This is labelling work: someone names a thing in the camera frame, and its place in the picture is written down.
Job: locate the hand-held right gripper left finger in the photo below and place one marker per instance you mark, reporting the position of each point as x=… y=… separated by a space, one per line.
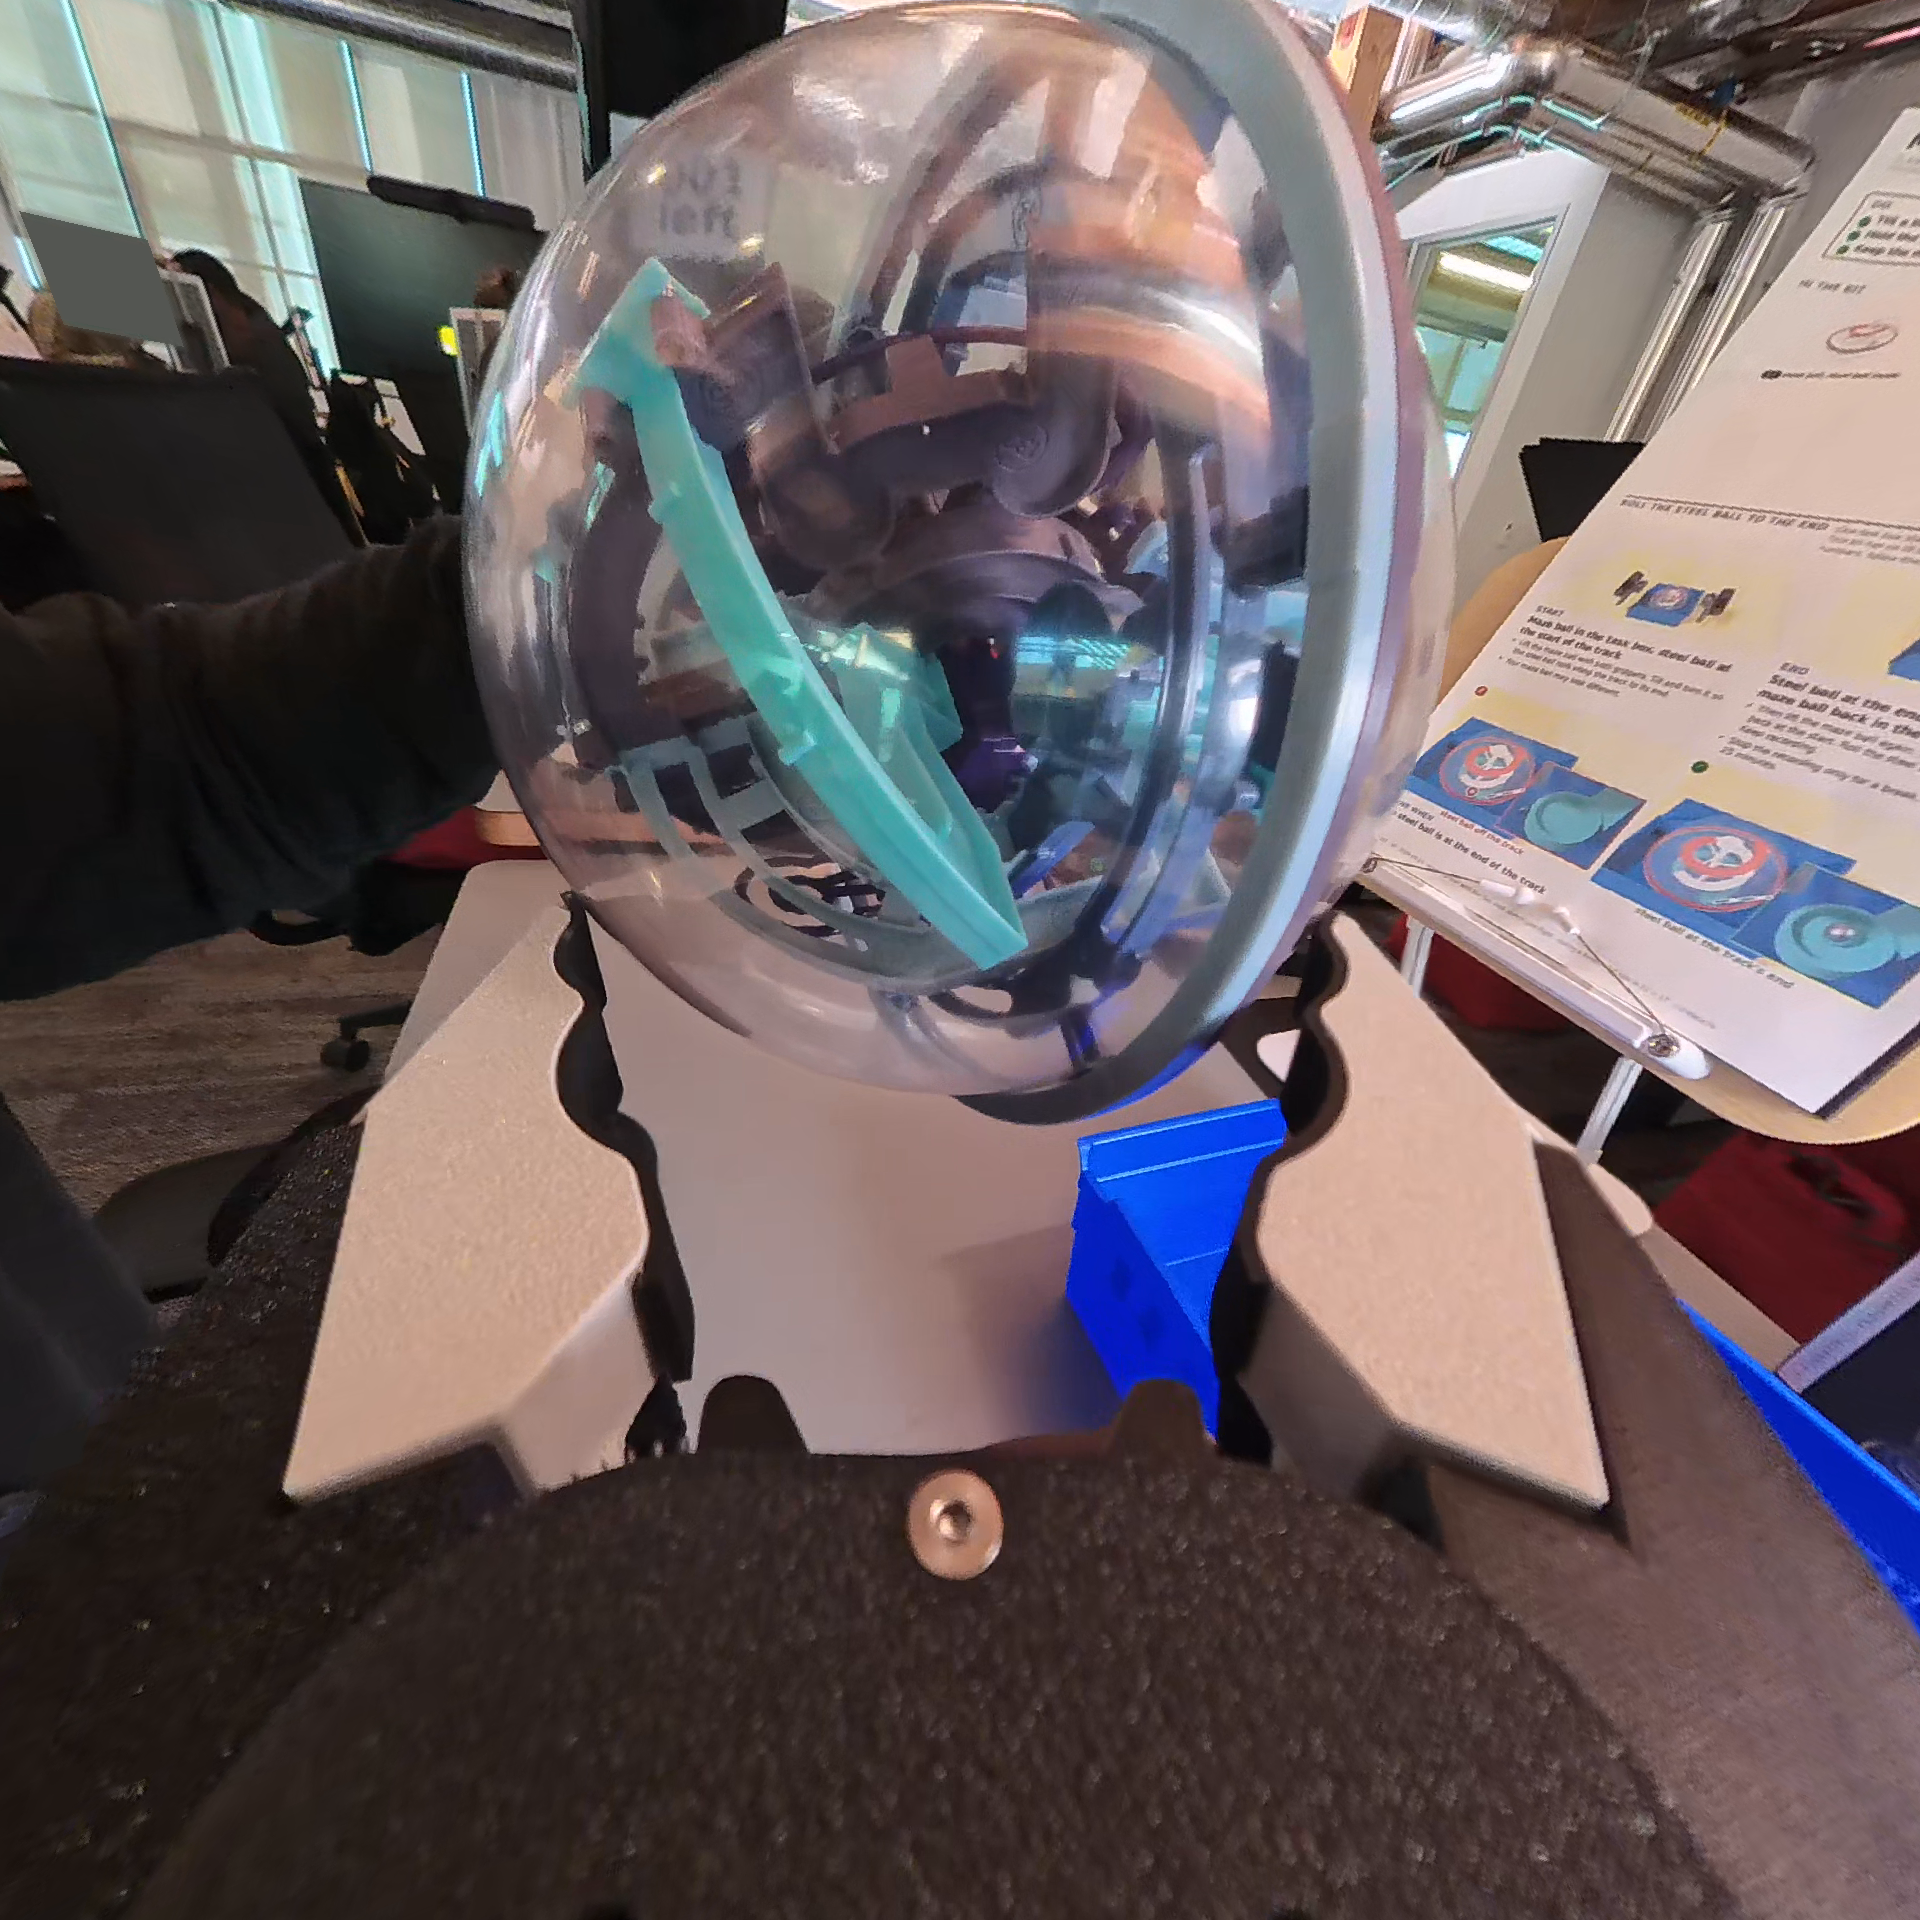
x=487 y=1263

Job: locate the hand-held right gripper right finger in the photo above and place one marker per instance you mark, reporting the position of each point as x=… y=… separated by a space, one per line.
x=1443 y=1263

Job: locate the blue plastic bin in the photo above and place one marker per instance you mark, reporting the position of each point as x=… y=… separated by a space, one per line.
x=1167 y=1227

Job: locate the clear plastic maze ball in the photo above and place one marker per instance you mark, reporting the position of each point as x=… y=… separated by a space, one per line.
x=962 y=538

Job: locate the person's left forearm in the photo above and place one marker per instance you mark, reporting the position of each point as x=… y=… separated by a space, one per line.
x=213 y=747

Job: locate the wooden instruction board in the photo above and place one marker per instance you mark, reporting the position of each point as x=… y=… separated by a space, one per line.
x=1739 y=661

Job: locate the black office chair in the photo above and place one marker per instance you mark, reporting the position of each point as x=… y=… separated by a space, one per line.
x=173 y=484

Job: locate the silver ventilation duct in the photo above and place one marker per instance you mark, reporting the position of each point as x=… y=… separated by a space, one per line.
x=1556 y=102

